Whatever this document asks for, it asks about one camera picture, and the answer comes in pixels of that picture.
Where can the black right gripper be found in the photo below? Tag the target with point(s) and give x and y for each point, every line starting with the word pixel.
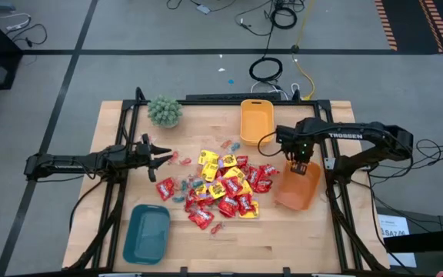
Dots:
pixel 296 152

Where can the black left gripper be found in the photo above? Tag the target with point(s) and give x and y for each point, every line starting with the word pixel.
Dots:
pixel 138 157

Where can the red gummy fish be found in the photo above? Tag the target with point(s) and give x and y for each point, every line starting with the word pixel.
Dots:
pixel 216 229
pixel 185 161
pixel 173 157

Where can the orange plastic bin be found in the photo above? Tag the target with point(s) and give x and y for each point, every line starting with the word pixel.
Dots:
pixel 296 190

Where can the red Skittles candy pack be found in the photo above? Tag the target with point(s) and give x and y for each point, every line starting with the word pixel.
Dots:
pixel 253 176
pixel 242 161
pixel 201 218
pixel 206 200
pixel 232 186
pixel 165 188
pixel 228 205
pixel 190 202
pixel 245 204
pixel 264 185
pixel 269 169

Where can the teal gummy fish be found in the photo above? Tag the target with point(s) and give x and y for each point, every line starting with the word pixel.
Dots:
pixel 184 185
pixel 178 199
pixel 197 183
pixel 235 146

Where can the yellow Sour Patch candy pack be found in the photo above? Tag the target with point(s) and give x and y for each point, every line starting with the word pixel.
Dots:
pixel 254 214
pixel 208 157
pixel 234 173
pixel 245 188
pixel 210 171
pixel 217 189
pixel 201 189
pixel 228 161

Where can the orange gummy fish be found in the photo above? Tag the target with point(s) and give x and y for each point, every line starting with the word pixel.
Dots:
pixel 226 144

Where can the teal plastic bin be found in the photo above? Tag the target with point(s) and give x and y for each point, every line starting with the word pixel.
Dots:
pixel 146 234

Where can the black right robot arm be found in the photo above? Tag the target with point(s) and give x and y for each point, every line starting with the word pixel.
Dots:
pixel 360 135

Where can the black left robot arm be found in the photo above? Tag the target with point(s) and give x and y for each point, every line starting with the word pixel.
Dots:
pixel 71 161

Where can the potted green succulent plant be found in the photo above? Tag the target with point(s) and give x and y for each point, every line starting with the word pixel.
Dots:
pixel 164 111

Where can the yellow plastic bin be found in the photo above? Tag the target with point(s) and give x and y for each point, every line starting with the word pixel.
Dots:
pixel 257 123

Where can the white paper sign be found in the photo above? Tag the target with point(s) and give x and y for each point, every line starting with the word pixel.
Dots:
pixel 392 223

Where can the black floor plug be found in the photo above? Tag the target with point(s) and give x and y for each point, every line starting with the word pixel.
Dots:
pixel 294 48

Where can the black desk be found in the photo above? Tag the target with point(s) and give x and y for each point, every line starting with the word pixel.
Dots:
pixel 429 240

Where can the grey power adapter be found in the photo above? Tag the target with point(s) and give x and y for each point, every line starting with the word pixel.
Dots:
pixel 203 9

